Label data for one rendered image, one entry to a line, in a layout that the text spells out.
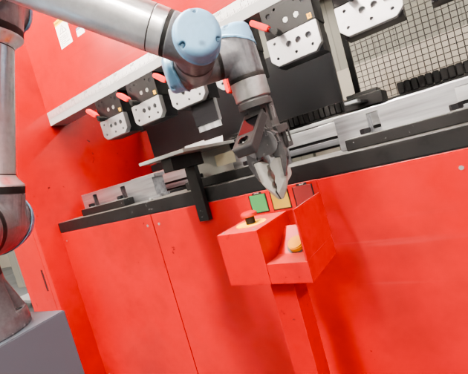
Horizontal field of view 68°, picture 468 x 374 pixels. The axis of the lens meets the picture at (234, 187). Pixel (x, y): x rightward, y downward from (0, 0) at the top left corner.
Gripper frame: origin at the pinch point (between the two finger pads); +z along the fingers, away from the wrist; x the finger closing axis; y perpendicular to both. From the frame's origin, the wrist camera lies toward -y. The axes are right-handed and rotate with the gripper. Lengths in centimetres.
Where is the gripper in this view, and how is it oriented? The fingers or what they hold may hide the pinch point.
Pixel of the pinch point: (278, 194)
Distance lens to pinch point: 74.2
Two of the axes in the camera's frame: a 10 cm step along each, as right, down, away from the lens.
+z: 3.1, 9.4, 1.4
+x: -8.1, 1.9, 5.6
